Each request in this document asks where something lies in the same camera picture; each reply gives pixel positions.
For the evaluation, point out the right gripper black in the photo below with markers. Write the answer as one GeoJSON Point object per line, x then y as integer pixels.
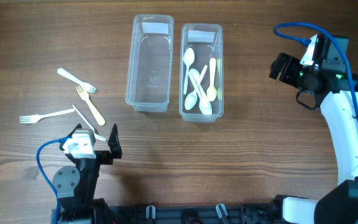
{"type": "Point", "coordinates": [292, 63]}

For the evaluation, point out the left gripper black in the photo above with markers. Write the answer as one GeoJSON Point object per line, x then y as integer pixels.
{"type": "Point", "coordinates": [107, 157]}

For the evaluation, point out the yellow plastic spoon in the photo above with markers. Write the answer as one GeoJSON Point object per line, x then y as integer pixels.
{"type": "Point", "coordinates": [212, 91]}

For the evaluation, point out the white plastic spoon thin handle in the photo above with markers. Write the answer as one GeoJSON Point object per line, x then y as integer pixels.
{"type": "Point", "coordinates": [204, 104]}

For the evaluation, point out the white spoon slender handle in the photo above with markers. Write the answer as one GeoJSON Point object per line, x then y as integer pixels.
{"type": "Point", "coordinates": [188, 59]}

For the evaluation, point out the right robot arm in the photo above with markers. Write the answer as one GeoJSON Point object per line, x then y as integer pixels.
{"type": "Point", "coordinates": [333, 97]}

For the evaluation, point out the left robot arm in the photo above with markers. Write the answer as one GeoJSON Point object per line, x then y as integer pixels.
{"type": "Point", "coordinates": [76, 184]}

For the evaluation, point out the right clear plastic container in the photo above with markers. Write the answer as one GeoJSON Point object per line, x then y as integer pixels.
{"type": "Point", "coordinates": [203, 53]}

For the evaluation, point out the clear plastic container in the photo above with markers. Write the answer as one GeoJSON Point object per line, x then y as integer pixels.
{"type": "Point", "coordinates": [203, 53]}
{"type": "Point", "coordinates": [150, 66]}

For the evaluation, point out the left clear plastic container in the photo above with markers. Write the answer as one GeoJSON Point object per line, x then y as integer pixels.
{"type": "Point", "coordinates": [150, 66]}

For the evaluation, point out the white label right container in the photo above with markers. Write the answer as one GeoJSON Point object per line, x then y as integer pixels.
{"type": "Point", "coordinates": [200, 36]}

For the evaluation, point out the white label container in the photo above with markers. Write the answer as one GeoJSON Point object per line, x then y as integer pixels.
{"type": "Point", "coordinates": [155, 28]}
{"type": "Point", "coordinates": [200, 36]}

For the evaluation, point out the white label left container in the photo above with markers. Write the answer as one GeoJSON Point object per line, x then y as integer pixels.
{"type": "Point", "coordinates": [155, 28]}

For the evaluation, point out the thin white fork lower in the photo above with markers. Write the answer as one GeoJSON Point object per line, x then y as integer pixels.
{"type": "Point", "coordinates": [96, 135]}

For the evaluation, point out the thin white fork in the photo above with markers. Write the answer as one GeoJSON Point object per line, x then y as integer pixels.
{"type": "Point", "coordinates": [31, 119]}
{"type": "Point", "coordinates": [96, 135]}

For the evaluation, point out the yellow plastic fork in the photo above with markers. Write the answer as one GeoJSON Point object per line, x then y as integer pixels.
{"type": "Point", "coordinates": [85, 97]}

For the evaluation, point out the thick white plastic fork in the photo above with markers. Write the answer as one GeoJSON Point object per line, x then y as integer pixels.
{"type": "Point", "coordinates": [86, 86]}

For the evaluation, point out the thin white fork left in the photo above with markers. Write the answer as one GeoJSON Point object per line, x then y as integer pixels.
{"type": "Point", "coordinates": [31, 119]}

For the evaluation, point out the thick white plastic spoon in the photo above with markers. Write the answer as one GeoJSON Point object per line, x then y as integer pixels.
{"type": "Point", "coordinates": [204, 104]}

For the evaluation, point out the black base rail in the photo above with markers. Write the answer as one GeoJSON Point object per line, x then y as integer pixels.
{"type": "Point", "coordinates": [210, 214]}

